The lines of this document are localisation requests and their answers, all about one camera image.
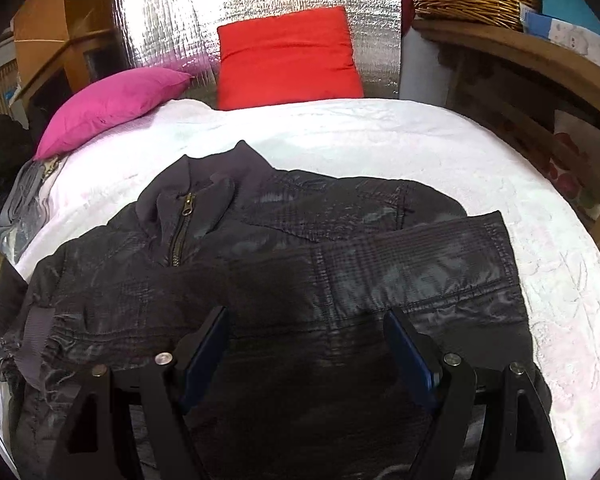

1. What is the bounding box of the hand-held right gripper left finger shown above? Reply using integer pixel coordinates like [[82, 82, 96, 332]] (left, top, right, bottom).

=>
[[47, 306, 231, 480]]

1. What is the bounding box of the wooden cabinet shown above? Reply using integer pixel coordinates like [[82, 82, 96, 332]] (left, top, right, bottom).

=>
[[11, 0, 131, 126]]

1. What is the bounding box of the white patterned box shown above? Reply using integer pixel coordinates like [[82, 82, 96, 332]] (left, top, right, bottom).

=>
[[522, 10, 600, 68]]

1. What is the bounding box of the grey patterned bedsheet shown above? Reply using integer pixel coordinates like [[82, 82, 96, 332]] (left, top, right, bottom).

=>
[[0, 154, 71, 266]]

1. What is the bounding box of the white textured blanket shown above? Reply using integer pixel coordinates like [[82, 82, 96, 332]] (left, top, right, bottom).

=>
[[0, 97, 600, 480]]

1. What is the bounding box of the curved wooden shelf unit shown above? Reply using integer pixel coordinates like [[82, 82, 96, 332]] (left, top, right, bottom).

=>
[[412, 17, 600, 251]]

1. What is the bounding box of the silver insulation mat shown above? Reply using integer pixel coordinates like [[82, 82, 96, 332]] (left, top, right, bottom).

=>
[[111, 0, 403, 108]]

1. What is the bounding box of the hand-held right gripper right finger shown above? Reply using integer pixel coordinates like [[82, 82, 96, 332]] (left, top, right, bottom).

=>
[[382, 307, 567, 480]]

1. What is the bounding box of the magenta cloth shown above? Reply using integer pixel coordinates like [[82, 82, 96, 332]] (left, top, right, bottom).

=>
[[34, 67, 195, 162]]

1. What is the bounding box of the red dotted cloth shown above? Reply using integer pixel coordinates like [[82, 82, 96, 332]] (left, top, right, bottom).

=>
[[542, 110, 600, 241]]

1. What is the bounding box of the dark zip jacket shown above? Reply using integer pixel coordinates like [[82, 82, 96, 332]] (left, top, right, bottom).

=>
[[0, 140, 553, 480]]

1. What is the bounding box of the blue cardboard box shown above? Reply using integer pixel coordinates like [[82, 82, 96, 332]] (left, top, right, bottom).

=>
[[539, 0, 600, 36]]

